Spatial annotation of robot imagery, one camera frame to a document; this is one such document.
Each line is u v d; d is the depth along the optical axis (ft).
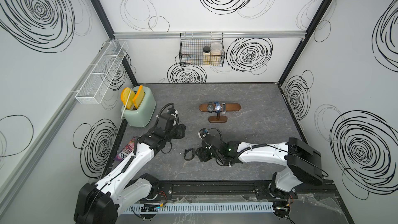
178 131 2.36
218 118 3.24
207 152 2.33
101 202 1.24
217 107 2.84
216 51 2.77
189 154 2.78
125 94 2.80
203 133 2.37
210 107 2.86
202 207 2.53
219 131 2.42
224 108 2.86
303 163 1.40
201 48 2.85
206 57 2.83
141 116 2.82
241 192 2.47
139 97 2.83
